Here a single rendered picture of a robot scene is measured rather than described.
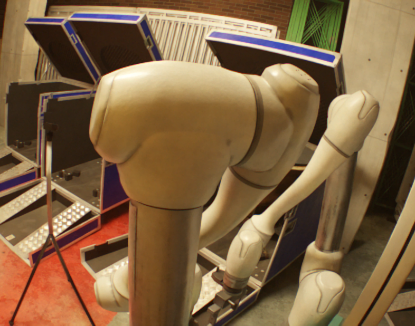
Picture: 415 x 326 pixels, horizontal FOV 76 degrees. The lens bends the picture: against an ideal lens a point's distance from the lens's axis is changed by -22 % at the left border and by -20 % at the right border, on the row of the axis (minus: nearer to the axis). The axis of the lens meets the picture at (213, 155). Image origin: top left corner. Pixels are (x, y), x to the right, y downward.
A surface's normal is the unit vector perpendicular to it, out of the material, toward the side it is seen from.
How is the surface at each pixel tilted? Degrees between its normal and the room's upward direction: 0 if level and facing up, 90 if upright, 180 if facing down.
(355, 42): 90
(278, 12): 90
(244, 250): 77
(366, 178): 90
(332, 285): 2
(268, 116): 71
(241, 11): 90
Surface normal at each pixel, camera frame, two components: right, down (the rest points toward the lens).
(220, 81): 0.44, -0.48
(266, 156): 0.37, 0.74
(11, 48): -0.33, 0.23
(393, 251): -0.65, 0.11
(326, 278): 0.18, -0.90
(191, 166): 0.44, 0.29
